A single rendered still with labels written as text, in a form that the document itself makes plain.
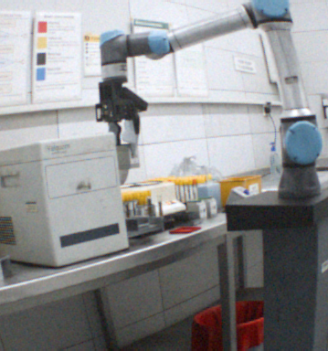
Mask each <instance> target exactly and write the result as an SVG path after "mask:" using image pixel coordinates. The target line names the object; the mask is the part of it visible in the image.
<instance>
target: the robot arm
mask: <svg viewBox="0 0 328 351"><path fill-rule="evenodd" d="M292 27H293V21H292V18H291V11H290V1H289V0H250V1H249V2H247V3H246V4H243V5H240V6H239V7H238V9H234V10H230V11H227V12H224V13H222V14H218V15H214V16H211V17H207V18H205V19H200V20H199V21H198V20H197V21H195V22H192V23H190V24H186V25H184V26H182V27H178V28H173V29H171V30H169V31H164V30H153V31H150V32H140V33H133V34H128V35H126V34H125V32H124V31H123V30H120V29H115V30H108V31H105V32H103V33H102V34H101V35H100V46H99V48H100V49H101V50H100V56H101V79H102V80H103V81H100V82H98V83H99V97H100V103H97V104H95V107H96V111H95V113H96V121H97V122H107V123H108V126H109V131H108V133H114V135H115V142H116V143H115V145H119V144H121V135H122V140H123V141H124V142H128V143H131V152H132V156H134V155H135V152H136V148H137V144H138V143H139V137H140V130H141V120H140V116H139V114H138V112H147V109H148V104H149V103H148V102H147V101H146V100H144V99H142V98H141V97H139V96H138V95H137V94H135V93H134V92H133V90H130V89H128V88H127V87H126V86H122V84H126V83H128V78H126V77H128V65H127V64H128V63H127V58H136V57H142V56H145V57H147V58H148V59H150V60H159V59H162V58H164V57H165V56H167V55H170V54H172V53H173V52H177V51H179V50H181V49H186V48H189V47H192V46H194V45H196V44H200V43H203V42H206V41H208V40H212V39H214V38H218V37H223V36H224V35H228V34H232V33H234V32H238V31H240V30H242V29H246V28H250V29H251V30H254V29H258V28H260V29H262V30H263V31H264V32H265V36H266V40H267V42H268V46H269V51H270V55H271V60H272V64H273V66H274V71H275V76H276V78H277V82H278V88H279V92H280V98H281V104H282V109H283V113H282V114H281V115H280V121H279V124H280V127H279V131H280V149H281V156H282V173H281V176H280V182H279V185H278V197H283V198H290V197H315V196H318V195H320V194H321V183H320V180H319V176H318V174H317V171H316V161H315V160H316V159H317V158H318V156H319V155H320V153H321V151H322V147H323V138H322V135H321V133H320V132H319V127H318V123H317V120H316V116H315V112H314V111H312V109H311V108H310V104H309V101H308V98H307V92H306V87H305V83H304V81H303V76H302V70H301V66H300V61H299V58H298V55H297V49H296V47H295V45H294V39H293V37H292V34H291V29H292ZM97 109H101V115H100V118H99V119H98V114H97ZM122 120H125V122H124V128H125V131H124V132H123V133H122V127H121V126H120V125H119V124H118V122H122Z"/></svg>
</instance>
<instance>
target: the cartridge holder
mask: <svg viewBox="0 0 328 351"><path fill-rule="evenodd" d="M196 214H197V212H187V213H179V214H176V215H174V224H175V226H190V227H192V226H194V225H196V224H197V223H202V222H203V219H202V218H200V219H197V217H196Z"/></svg>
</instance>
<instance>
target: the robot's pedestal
mask: <svg viewBox="0 0 328 351"><path fill-rule="evenodd" d="M262 241H263V244H262V248H263V255H262V257H263V271H264V272H263V279H264V281H263V286H264V289H263V292H264V296H263V299H264V303H263V306H264V309H263V313H264V315H263V319H264V321H263V325H264V327H263V332H264V333H263V351H328V217H327V218H325V219H323V220H322V221H320V222H319V223H317V224H316V225H314V226H308V227H295V228H293V229H264V230H262Z"/></svg>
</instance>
